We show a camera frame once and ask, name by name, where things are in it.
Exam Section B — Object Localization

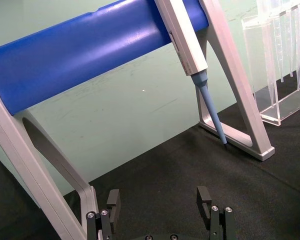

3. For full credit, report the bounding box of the clear acrylic rack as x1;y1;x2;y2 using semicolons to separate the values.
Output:
240;0;300;127

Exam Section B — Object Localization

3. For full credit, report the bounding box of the wide clear plastic pipette tip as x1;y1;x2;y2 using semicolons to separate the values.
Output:
256;0;278;109

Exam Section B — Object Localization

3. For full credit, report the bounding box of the white pipette with blue tip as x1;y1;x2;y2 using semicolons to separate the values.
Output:
153;0;229;151

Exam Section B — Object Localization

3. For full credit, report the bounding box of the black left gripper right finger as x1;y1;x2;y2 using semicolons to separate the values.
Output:
196;186;235;240

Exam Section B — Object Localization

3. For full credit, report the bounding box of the grey stand with blue bar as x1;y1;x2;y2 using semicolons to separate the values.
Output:
0;0;276;240

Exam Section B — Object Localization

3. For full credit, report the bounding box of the black table cloth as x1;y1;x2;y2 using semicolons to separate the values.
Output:
0;59;300;240

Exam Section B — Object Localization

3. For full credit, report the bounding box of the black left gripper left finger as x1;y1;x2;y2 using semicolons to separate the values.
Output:
86;188;122;240

